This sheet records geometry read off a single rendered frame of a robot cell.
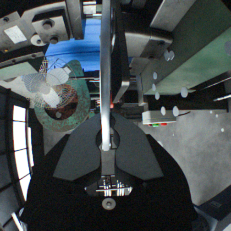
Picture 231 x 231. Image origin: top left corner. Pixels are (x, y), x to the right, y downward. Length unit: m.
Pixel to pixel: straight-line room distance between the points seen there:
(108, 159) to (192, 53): 6.96
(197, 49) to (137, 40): 0.12
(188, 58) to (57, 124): 1.57
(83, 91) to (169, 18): 1.46
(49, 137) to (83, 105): 6.05
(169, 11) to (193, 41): 0.07
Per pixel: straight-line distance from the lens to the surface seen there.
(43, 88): 1.13
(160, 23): 0.29
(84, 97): 1.59
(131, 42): 0.28
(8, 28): 0.42
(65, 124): 1.61
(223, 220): 0.63
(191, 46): 0.25
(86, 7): 0.40
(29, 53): 0.45
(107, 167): 7.20
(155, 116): 0.47
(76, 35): 0.41
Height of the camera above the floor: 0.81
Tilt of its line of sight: 7 degrees down
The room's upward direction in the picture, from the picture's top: 92 degrees counter-clockwise
